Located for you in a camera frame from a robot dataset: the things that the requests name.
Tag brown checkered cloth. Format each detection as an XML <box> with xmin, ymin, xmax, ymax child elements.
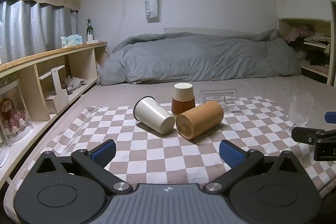
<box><xmin>46</xmin><ymin>97</ymin><xmax>336</xmax><ymax>193</ymax></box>

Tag brown and white cup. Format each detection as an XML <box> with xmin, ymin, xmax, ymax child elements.
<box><xmin>171</xmin><ymin>83</ymin><xmax>196</xmax><ymax>117</ymax></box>

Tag folded light clothes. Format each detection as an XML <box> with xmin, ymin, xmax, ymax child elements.
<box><xmin>303</xmin><ymin>34</ymin><xmax>332</xmax><ymax>49</ymax></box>

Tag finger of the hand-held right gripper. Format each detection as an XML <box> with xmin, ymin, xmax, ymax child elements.
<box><xmin>324</xmin><ymin>111</ymin><xmax>336</xmax><ymax>124</ymax></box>
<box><xmin>291</xmin><ymin>127</ymin><xmax>336</xmax><ymax>146</ymax></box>

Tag wooden shelf unit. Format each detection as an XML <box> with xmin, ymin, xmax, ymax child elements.
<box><xmin>0</xmin><ymin>41</ymin><xmax>109</xmax><ymax>184</ymax></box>

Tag dark clothes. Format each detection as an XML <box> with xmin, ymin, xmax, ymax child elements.
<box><xmin>293</xmin><ymin>38</ymin><xmax>330</xmax><ymax>67</ymax></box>

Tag wooden wall niche shelf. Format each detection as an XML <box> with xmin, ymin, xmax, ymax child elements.
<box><xmin>278</xmin><ymin>18</ymin><xmax>336</xmax><ymax>87</ymax></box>

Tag plush toy in case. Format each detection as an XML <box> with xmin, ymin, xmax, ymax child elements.
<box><xmin>0</xmin><ymin>79</ymin><xmax>35</xmax><ymax>146</ymax></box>

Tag crumpled grey cloth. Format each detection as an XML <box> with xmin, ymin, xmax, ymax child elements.
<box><xmin>62</xmin><ymin>76</ymin><xmax>89</xmax><ymax>95</ymax></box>

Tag wooden cup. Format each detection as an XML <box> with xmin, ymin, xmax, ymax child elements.
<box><xmin>176</xmin><ymin>101</ymin><xmax>224</xmax><ymax>140</ymax></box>

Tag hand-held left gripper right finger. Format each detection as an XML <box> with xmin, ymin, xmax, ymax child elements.
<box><xmin>204</xmin><ymin>139</ymin><xmax>306</xmax><ymax>195</ymax></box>

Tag grey curtain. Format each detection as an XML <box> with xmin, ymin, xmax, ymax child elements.
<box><xmin>0</xmin><ymin>0</ymin><xmax>79</xmax><ymax>65</ymax></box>

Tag pink cloth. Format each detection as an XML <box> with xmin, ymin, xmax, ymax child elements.
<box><xmin>285</xmin><ymin>24</ymin><xmax>316</xmax><ymax>42</ymax></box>

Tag clear plastic box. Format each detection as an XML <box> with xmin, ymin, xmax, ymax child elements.
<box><xmin>199</xmin><ymin>88</ymin><xmax>240</xmax><ymax>110</ymax></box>

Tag green glass bottle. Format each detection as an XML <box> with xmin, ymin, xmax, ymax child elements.
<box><xmin>86</xmin><ymin>18</ymin><xmax>94</xmax><ymax>42</ymax></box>

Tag white hanging bag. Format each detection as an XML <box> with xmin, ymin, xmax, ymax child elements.
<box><xmin>144</xmin><ymin>0</ymin><xmax>160</xmax><ymax>23</ymax></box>

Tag grey duvet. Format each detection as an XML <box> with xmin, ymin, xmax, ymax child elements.
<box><xmin>97</xmin><ymin>29</ymin><xmax>302</xmax><ymax>84</ymax></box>

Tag brown plush toy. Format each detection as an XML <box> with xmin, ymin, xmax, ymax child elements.
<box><xmin>0</xmin><ymin>96</ymin><xmax>27</xmax><ymax>136</ymax></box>

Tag small wooden stand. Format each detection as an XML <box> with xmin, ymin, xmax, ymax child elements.
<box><xmin>39</xmin><ymin>65</ymin><xmax>70</xmax><ymax>114</ymax></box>

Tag white hanging cable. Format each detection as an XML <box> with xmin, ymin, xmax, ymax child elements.
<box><xmin>115</xmin><ymin>0</ymin><xmax>126</xmax><ymax>51</ymax></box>

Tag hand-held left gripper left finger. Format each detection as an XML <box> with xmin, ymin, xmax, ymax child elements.
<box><xmin>35</xmin><ymin>139</ymin><xmax>134</xmax><ymax>195</ymax></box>

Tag clear ribbed glass goblet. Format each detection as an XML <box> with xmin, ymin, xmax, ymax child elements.
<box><xmin>285</xmin><ymin>91</ymin><xmax>315</xmax><ymax>136</ymax></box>

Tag tissue box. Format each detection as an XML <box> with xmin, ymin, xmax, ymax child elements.
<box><xmin>60</xmin><ymin>34</ymin><xmax>83</xmax><ymax>48</ymax></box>

